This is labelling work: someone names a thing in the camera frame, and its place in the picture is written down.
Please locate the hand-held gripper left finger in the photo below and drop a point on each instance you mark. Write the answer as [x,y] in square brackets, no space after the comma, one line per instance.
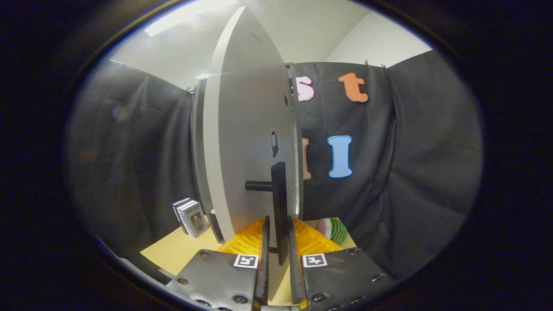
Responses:
[262,259]

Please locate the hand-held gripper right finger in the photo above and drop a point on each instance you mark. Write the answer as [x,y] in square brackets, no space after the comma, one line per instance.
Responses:
[296,263]

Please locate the white shoe cabinet door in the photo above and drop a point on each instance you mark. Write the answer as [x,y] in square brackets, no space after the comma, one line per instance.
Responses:
[242,129]

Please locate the grey shoe cabinet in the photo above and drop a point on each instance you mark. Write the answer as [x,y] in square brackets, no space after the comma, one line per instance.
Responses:
[196,142]

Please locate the watermelon pattern toy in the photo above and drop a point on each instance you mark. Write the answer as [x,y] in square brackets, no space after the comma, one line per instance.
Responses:
[335,231]

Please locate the white book with portrait cover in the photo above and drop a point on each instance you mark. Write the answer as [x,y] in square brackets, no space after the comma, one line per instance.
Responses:
[198,221]

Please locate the black backdrop cloth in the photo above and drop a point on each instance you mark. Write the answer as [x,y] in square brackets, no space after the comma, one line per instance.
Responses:
[410,172]

